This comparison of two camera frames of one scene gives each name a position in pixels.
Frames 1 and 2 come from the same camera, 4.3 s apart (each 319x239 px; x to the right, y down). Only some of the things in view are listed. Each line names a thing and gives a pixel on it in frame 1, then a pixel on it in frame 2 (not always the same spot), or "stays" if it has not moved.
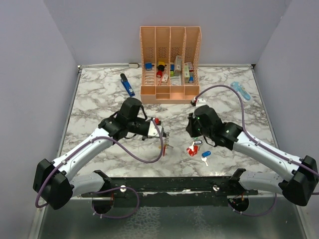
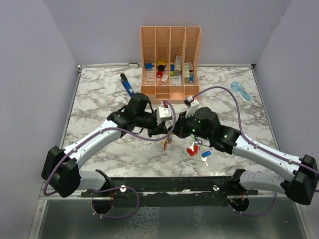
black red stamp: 160,68 stays
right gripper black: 190,127 -> 179,128
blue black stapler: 127,85 stays
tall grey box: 178,65 stays
